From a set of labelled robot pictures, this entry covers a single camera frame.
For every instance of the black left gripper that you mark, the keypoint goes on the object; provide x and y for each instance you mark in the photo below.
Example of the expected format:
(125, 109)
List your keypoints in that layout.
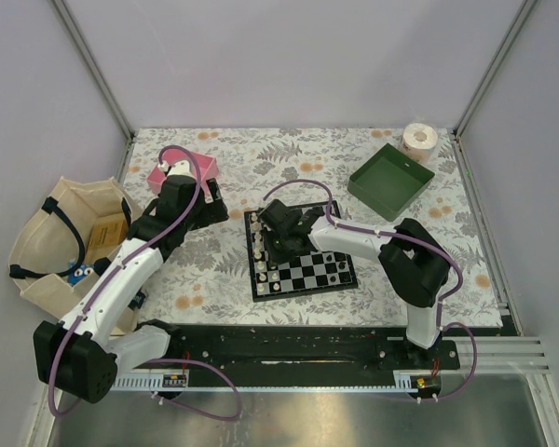
(214, 211)

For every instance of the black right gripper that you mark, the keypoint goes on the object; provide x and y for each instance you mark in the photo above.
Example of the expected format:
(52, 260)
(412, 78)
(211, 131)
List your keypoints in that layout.
(276, 259)

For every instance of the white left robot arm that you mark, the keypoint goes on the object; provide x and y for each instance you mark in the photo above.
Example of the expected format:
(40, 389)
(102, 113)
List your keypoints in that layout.
(79, 354)

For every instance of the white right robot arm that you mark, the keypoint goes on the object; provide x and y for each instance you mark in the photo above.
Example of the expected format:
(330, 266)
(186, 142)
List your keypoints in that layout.
(412, 260)

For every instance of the pink square tray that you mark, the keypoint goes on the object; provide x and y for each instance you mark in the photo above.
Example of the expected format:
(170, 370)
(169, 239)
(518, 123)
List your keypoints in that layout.
(207, 166)

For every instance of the black and white chessboard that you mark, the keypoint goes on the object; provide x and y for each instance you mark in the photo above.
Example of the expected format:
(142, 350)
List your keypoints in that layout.
(295, 280)

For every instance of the floral patterned table mat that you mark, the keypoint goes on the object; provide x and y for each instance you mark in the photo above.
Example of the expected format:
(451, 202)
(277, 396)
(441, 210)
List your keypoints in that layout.
(207, 280)

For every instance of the brown cardboard box in bag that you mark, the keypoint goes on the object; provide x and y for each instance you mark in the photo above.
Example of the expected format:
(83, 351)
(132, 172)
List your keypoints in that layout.
(106, 235)

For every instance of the green square tray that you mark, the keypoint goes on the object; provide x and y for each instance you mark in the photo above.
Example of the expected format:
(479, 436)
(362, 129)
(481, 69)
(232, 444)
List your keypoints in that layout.
(389, 181)

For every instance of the blue printed package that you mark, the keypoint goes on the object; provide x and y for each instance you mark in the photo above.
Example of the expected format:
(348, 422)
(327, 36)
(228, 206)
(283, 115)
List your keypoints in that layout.
(79, 273)

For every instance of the beige canvas tote bag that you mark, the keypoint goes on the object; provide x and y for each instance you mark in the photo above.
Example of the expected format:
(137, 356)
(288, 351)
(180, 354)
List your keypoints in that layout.
(55, 240)

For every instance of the toilet paper roll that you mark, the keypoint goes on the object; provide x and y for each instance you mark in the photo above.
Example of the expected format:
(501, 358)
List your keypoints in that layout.
(419, 141)

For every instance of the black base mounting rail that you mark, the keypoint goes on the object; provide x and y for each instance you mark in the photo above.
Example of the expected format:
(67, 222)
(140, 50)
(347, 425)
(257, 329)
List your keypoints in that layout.
(285, 358)

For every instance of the aluminium frame post left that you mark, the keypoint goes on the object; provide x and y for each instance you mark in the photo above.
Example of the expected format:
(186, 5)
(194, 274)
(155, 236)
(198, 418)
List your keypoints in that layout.
(81, 45)

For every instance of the aluminium frame post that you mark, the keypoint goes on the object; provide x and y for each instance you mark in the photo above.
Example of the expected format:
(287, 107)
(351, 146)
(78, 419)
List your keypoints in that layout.
(519, 21)
(81, 45)

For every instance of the aluminium frame post right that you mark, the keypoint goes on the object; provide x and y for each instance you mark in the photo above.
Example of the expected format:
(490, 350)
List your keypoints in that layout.
(519, 21)

